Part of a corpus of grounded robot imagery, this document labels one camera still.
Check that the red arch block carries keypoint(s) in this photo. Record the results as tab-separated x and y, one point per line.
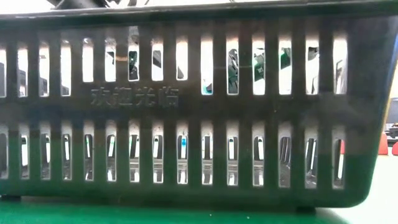
383	144

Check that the red cube block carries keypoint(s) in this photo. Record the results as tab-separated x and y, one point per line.
395	149

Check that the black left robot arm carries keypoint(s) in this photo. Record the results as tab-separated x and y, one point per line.
77	3

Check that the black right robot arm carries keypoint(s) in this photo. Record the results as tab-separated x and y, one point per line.
232	74

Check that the black plastic basket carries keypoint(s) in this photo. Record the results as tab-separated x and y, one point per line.
199	105

